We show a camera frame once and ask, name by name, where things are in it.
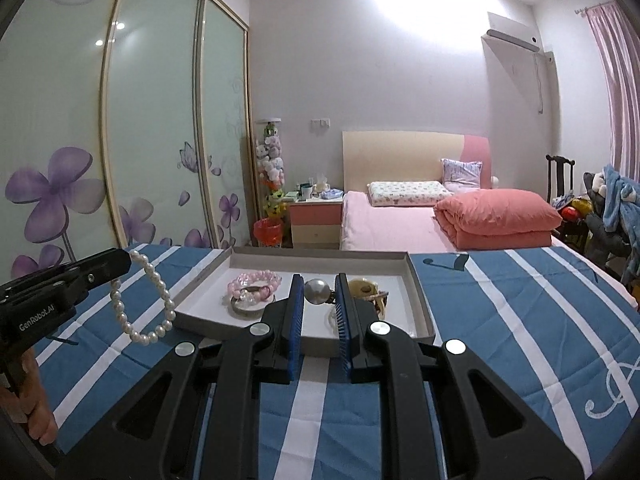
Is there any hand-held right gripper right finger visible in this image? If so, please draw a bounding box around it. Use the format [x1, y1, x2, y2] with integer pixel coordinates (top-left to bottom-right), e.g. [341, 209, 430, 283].
[335, 273, 584, 480]

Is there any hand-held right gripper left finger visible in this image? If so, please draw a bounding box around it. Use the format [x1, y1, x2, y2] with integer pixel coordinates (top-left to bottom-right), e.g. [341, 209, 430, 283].
[54, 274, 305, 480]

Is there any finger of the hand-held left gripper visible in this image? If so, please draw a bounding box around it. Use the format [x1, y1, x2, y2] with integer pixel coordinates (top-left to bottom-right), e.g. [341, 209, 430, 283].
[30, 247, 132, 286]
[65, 266, 130, 303]

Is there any silver pearl pendant necklace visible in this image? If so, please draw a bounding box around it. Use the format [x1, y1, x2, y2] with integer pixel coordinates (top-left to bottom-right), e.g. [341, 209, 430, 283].
[305, 278, 332, 307]

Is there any white pearl bracelet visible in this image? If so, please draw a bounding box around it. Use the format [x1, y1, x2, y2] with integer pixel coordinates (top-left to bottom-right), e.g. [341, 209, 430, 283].
[108, 251, 176, 346]

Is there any pink bead bracelet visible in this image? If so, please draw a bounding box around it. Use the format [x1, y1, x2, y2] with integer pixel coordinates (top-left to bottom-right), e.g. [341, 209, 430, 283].
[227, 269, 284, 305]

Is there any grey cardboard tray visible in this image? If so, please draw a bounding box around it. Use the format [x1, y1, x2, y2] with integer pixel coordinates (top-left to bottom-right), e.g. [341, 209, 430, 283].
[172, 246, 437, 359]

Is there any person's left hand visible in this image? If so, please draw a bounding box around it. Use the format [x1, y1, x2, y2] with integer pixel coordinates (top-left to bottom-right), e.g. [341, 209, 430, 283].
[16, 348, 59, 446]

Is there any cream yellow hair clip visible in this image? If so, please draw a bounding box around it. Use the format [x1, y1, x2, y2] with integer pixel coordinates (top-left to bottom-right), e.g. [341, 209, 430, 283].
[347, 277, 391, 317]

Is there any silver bangle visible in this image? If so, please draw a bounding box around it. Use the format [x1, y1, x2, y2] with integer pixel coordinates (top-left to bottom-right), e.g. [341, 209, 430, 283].
[229, 287, 277, 318]

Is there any red wastebasket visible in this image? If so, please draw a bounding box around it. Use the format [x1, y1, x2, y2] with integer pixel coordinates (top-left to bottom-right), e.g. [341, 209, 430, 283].
[253, 217, 284, 248]

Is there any pink beige nightstand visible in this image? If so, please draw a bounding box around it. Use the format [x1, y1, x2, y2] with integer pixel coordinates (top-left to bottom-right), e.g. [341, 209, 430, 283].
[288, 195, 345, 249]

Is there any pink bed sheet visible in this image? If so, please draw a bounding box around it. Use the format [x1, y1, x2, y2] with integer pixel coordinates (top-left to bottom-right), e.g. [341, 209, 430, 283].
[339, 190, 457, 252]

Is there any clutter of bottles and tissues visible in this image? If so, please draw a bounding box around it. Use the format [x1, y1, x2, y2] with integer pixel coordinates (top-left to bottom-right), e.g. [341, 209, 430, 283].
[295, 174, 344, 202]

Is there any white patterned pillow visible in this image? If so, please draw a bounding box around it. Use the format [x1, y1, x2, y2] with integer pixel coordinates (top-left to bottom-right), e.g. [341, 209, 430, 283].
[367, 179, 451, 208]

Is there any blue white striped blanket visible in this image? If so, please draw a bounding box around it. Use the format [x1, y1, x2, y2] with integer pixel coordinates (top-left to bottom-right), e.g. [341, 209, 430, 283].
[30, 242, 640, 480]

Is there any flower print sliding wardrobe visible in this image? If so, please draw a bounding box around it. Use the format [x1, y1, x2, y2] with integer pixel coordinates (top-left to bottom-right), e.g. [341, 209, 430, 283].
[0, 0, 252, 281]

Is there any plush toy column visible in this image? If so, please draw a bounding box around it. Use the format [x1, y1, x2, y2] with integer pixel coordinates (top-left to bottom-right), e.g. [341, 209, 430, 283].
[255, 117, 287, 246]

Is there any beige pink bed headboard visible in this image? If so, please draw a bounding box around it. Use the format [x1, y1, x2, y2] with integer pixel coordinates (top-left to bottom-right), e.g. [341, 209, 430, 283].
[342, 130, 491, 194]

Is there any folded pink quilt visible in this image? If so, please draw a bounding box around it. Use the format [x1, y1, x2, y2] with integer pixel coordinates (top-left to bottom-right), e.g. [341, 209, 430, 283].
[433, 189, 564, 250]

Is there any purple patterned pillow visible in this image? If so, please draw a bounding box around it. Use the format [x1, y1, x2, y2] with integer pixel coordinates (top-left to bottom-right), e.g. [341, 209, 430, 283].
[440, 158, 484, 194]

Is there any dark wooden chair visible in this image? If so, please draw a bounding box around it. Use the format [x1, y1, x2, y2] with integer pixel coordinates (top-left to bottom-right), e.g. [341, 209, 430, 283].
[545, 154, 577, 207]

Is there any blue plush garment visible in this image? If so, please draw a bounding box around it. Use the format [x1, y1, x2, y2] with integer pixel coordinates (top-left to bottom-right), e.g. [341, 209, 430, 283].
[602, 164, 640, 235]

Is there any white air conditioner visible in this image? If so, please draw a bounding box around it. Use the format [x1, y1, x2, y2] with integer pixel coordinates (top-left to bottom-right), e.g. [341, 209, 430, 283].
[481, 11, 542, 54]

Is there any pink curtain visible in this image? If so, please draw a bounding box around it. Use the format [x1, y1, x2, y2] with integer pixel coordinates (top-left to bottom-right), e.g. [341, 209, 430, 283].
[585, 2, 640, 201]

